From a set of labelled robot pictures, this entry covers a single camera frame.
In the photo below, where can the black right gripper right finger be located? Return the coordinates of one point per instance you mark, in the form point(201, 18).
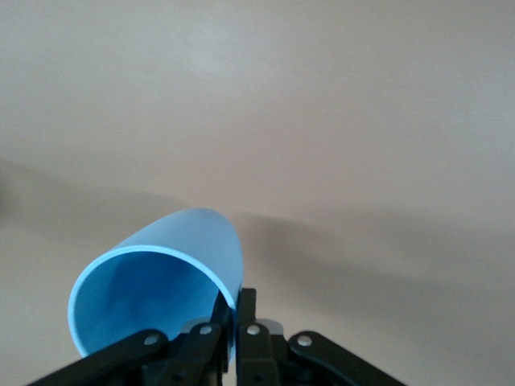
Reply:
point(257, 358)

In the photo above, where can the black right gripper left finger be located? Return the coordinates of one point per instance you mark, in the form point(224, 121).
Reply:
point(201, 354)

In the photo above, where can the blue plastic cup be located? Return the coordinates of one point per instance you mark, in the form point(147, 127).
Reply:
point(141, 289)

